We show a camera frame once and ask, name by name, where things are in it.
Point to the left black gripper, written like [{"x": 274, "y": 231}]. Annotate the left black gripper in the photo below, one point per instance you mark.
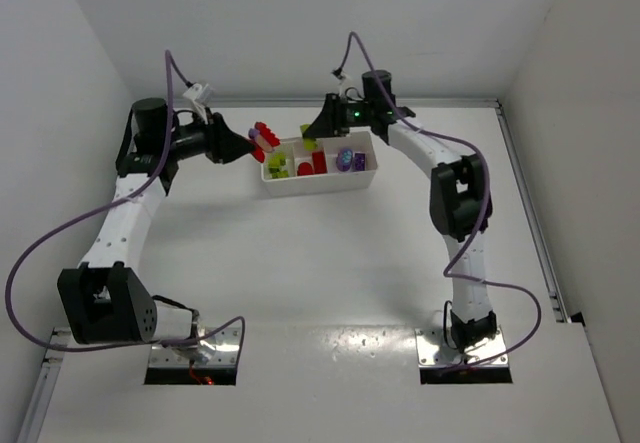
[{"x": 218, "y": 138}]

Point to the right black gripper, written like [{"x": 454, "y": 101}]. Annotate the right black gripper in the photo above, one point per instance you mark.
[{"x": 336, "y": 116}]

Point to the purple paw print lego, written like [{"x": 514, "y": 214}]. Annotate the purple paw print lego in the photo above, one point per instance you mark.
[{"x": 344, "y": 159}]

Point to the red lego brick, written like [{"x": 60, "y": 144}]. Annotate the red lego brick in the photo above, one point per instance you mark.
[{"x": 319, "y": 162}]

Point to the purple square lego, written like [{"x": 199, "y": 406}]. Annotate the purple square lego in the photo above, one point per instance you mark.
[{"x": 359, "y": 162}]

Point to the red green lego stack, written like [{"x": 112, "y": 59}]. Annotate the red green lego stack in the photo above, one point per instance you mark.
[{"x": 277, "y": 166}]

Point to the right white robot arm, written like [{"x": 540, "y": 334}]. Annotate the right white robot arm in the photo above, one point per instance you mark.
[{"x": 460, "y": 201}]

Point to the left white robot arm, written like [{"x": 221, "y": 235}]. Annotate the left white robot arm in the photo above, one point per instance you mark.
[{"x": 104, "y": 299}]

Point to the white three-compartment container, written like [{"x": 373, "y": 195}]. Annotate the white three-compartment container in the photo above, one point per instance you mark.
[{"x": 303, "y": 181}]

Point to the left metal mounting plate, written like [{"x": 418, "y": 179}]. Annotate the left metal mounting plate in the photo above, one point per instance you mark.
[{"x": 220, "y": 351}]

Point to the metal mounting plate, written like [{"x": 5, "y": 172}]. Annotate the metal mounting plate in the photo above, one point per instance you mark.
[
  {"x": 220, "y": 351},
  {"x": 434, "y": 353}
]

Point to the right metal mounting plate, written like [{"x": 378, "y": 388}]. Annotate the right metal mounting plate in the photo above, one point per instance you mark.
[{"x": 434, "y": 353}]

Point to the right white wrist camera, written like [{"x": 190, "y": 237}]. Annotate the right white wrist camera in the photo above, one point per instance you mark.
[{"x": 343, "y": 81}]

